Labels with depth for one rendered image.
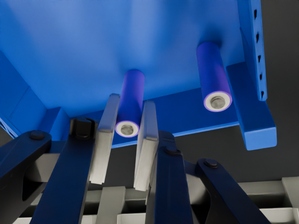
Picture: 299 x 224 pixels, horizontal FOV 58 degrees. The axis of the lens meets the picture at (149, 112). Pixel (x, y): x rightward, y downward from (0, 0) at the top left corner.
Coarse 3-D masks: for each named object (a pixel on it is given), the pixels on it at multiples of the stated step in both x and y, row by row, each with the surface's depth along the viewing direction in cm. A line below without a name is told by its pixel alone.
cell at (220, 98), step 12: (204, 48) 20; (216, 48) 21; (204, 60) 19; (216, 60) 19; (204, 72) 19; (216, 72) 18; (204, 84) 18; (216, 84) 17; (228, 84) 18; (204, 96) 17; (216, 96) 17; (228, 96) 17; (216, 108) 17
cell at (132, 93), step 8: (128, 72) 23; (136, 72) 23; (128, 80) 22; (136, 80) 22; (144, 80) 23; (128, 88) 21; (136, 88) 21; (128, 96) 21; (136, 96) 21; (120, 104) 20; (128, 104) 20; (136, 104) 20; (120, 112) 20; (128, 112) 19; (136, 112) 20; (120, 120) 19; (128, 120) 19; (136, 120) 19; (120, 128) 19; (128, 128) 19; (136, 128) 19; (128, 136) 20
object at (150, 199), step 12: (156, 156) 12; (168, 156) 12; (180, 156) 12; (156, 168) 11; (168, 168) 11; (180, 168) 11; (156, 180) 10; (168, 180) 10; (180, 180) 10; (156, 192) 9; (168, 192) 9; (180, 192) 10; (156, 204) 9; (168, 204) 9; (180, 204) 9; (156, 216) 8; (168, 216) 8; (180, 216) 8; (192, 216) 8
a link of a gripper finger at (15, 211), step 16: (16, 144) 10; (32, 144) 11; (48, 144) 11; (0, 160) 9; (16, 160) 9; (32, 160) 10; (0, 176) 8; (16, 176) 9; (0, 192) 9; (16, 192) 10; (32, 192) 11; (0, 208) 9; (16, 208) 10
